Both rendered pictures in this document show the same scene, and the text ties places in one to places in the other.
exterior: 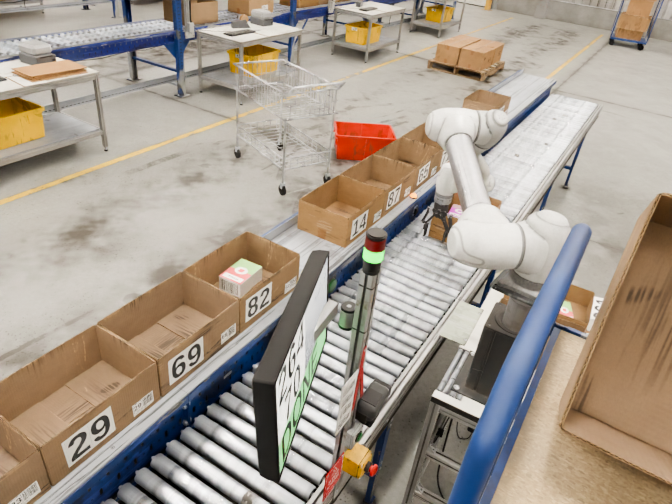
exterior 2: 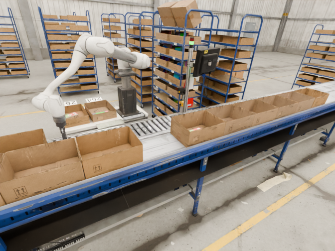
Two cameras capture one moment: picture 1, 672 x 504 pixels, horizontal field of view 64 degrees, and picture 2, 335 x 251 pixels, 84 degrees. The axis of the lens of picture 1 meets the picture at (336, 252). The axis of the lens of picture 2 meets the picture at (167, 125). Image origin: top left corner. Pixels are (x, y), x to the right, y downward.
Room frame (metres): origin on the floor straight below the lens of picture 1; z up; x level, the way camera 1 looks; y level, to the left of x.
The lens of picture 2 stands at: (3.20, 0.88, 1.78)
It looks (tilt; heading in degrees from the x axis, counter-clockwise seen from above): 29 degrees down; 210
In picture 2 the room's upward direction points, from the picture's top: 3 degrees clockwise
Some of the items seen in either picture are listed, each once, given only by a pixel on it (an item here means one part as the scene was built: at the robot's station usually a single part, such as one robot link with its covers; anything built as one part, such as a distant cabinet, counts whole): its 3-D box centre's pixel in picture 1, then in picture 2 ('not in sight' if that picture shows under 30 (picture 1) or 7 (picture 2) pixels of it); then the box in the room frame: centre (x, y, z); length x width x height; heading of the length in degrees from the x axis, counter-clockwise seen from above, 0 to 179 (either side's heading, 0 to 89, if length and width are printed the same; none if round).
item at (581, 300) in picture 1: (547, 301); (72, 115); (2.10, -1.04, 0.80); 0.38 x 0.28 x 0.10; 65
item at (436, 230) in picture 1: (465, 218); (17, 151); (2.78, -0.73, 0.83); 0.39 x 0.29 x 0.17; 154
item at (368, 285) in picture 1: (352, 394); (187, 85); (1.09, -0.10, 1.11); 0.12 x 0.05 x 0.88; 152
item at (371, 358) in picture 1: (349, 348); (158, 131); (1.70, -0.11, 0.72); 0.52 x 0.05 x 0.05; 62
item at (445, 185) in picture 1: (450, 178); (55, 104); (2.51, -0.53, 1.19); 0.13 x 0.11 x 0.16; 99
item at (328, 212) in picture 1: (342, 209); (109, 150); (2.47, -0.01, 0.96); 0.39 x 0.29 x 0.17; 152
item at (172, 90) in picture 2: not in sight; (180, 90); (0.47, -0.49, 0.79); 0.40 x 0.30 x 0.10; 63
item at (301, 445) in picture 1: (275, 429); not in sight; (1.24, 0.14, 0.72); 0.52 x 0.05 x 0.05; 62
